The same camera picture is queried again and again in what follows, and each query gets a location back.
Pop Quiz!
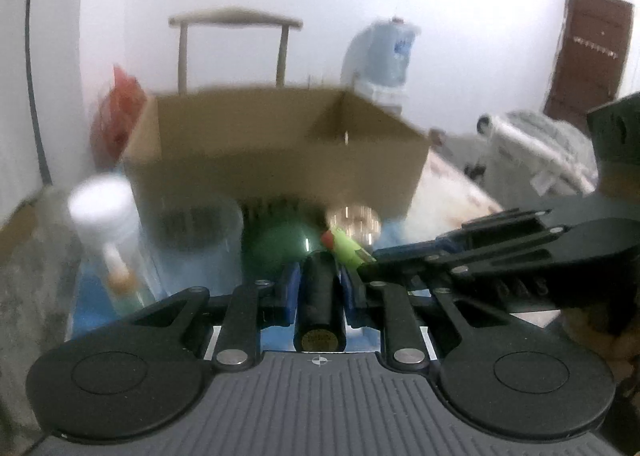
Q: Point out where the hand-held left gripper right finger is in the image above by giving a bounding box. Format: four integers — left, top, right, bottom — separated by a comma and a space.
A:
339, 265, 513, 373

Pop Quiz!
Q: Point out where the wooden chair with black seat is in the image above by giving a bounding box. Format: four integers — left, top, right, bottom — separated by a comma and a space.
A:
168, 8, 304, 96

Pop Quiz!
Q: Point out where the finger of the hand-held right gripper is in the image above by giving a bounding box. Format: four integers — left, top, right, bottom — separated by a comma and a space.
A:
359, 218, 640, 299
435, 208, 557, 249

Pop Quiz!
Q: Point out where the black cylindrical battery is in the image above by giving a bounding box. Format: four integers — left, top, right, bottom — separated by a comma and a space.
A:
293, 251, 347, 353

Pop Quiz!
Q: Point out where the brown cardboard box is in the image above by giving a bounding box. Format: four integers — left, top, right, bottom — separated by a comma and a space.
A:
122, 88, 432, 217

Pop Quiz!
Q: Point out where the red plastic bag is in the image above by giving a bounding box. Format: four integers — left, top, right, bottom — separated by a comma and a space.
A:
91, 64, 151, 169

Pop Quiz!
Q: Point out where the white capped plastic bottle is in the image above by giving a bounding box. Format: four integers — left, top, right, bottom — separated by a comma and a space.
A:
69, 175, 147, 311

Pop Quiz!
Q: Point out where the black wall cable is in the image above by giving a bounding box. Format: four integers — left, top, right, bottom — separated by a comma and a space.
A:
26, 0, 54, 187

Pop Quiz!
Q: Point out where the small white nozzle bottle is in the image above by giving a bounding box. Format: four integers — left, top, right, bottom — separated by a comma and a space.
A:
102, 245, 146, 313

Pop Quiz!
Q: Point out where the striped grey blanket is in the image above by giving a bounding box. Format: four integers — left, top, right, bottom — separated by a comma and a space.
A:
477, 110, 600, 197

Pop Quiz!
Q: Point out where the round golden metal piece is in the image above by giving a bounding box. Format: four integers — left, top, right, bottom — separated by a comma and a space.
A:
326, 203, 382, 243

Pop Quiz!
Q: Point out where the blue water jug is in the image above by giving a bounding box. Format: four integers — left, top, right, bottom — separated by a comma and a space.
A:
344, 18, 421, 86

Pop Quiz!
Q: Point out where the black ribbed object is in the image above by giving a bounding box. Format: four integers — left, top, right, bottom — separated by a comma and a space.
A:
240, 196, 303, 227

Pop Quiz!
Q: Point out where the green ball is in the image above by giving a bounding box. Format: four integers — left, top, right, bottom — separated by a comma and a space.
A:
244, 223, 323, 283

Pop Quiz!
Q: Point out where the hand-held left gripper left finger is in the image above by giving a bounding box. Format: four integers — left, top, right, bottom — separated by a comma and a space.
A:
132, 263, 302, 373

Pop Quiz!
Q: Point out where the clear glass cup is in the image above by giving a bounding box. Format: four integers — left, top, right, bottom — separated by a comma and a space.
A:
149, 196, 246, 297

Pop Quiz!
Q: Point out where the brown wooden door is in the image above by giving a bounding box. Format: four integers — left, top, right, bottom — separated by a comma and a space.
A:
544, 0, 635, 133

